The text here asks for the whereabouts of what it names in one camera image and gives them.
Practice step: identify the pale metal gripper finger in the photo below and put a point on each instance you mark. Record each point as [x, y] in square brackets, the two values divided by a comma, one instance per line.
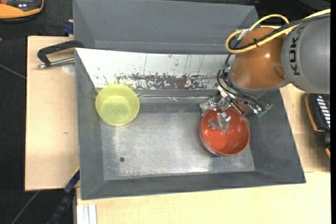
[214, 123]
[224, 123]

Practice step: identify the red plastic bowl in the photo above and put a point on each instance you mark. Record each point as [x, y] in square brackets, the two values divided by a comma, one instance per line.
[231, 139]

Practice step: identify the grey metal bin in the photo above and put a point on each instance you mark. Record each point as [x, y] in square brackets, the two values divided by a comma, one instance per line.
[168, 139]

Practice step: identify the yellow translucent plastic bowl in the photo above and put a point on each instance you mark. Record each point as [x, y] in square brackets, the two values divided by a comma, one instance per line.
[117, 106]

